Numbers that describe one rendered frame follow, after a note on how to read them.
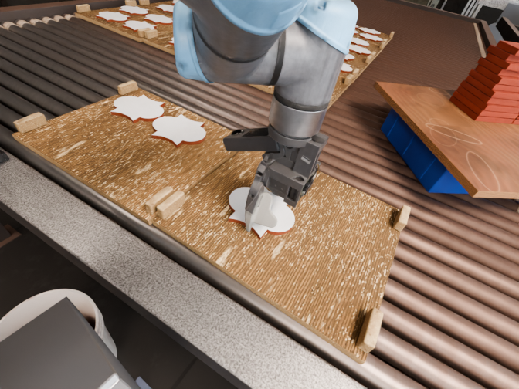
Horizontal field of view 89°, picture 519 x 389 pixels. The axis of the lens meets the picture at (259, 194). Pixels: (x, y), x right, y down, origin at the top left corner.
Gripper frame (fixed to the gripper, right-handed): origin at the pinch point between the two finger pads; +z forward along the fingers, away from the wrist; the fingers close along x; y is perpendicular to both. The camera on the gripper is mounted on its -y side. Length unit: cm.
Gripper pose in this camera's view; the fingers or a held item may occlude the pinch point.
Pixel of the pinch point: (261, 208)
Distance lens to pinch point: 53.2
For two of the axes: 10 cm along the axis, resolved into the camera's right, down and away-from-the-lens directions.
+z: -1.4, 6.9, 7.1
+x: 5.2, -5.5, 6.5
